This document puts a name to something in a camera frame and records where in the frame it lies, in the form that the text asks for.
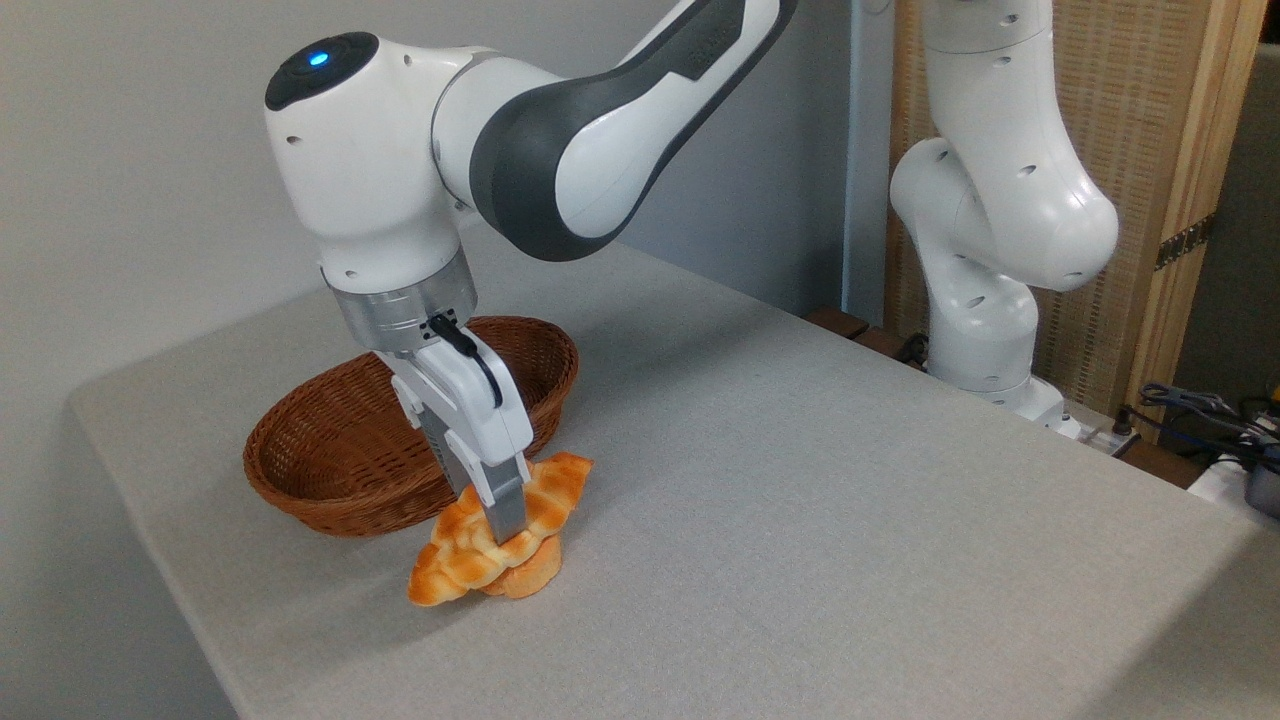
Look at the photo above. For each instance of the grey vertical column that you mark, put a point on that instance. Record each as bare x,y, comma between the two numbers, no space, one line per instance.
866,150

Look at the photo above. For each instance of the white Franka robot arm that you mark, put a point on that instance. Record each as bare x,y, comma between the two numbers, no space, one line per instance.
380,160

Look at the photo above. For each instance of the long twisted golden bread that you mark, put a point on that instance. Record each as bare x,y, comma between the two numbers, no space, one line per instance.
470,555

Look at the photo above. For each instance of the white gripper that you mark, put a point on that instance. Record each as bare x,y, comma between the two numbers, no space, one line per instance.
470,400

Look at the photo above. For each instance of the metal screen hinge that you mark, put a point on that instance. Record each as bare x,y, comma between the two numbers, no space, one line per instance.
1186,241

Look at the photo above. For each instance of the brown wicker basket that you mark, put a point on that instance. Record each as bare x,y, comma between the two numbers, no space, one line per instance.
330,450

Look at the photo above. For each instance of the wooden woven folding screen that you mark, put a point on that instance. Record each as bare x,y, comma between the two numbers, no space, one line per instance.
1140,120

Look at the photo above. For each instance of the small round bread roll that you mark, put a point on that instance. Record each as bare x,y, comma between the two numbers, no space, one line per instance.
535,580

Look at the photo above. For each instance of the dark wooden slat bench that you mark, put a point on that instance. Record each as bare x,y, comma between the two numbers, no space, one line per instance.
850,325

